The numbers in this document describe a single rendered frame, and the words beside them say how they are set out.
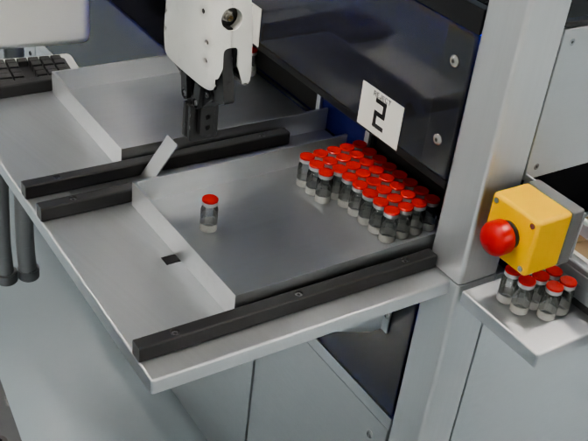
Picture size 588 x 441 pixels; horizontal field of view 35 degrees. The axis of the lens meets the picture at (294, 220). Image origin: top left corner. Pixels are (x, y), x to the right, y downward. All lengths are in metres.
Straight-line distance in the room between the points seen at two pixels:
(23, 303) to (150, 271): 1.39
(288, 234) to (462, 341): 0.26
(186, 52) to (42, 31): 0.96
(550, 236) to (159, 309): 0.44
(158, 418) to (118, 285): 1.10
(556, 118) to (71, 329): 1.56
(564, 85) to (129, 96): 0.70
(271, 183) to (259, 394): 0.53
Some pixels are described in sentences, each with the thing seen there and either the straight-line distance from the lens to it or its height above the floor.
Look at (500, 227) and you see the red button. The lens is 1.02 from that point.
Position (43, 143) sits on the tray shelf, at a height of 0.88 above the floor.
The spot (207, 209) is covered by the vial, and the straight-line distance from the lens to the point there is 1.15.
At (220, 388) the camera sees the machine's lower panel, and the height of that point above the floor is 0.27.
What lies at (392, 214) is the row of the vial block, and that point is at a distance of 1.17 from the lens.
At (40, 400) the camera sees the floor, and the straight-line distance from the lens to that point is 2.21.
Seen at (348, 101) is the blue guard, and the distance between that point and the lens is 1.24.
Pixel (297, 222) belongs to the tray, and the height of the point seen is 0.88.
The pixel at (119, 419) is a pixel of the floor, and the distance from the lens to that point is 2.16.
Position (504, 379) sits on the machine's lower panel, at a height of 0.67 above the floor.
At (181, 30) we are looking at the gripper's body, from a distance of 0.90.
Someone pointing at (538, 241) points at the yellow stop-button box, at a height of 1.01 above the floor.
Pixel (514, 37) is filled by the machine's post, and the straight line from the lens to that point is 1.00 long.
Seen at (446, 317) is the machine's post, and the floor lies 0.83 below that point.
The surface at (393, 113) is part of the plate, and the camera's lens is 1.17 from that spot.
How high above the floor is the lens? 1.54
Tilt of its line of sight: 33 degrees down
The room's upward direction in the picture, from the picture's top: 7 degrees clockwise
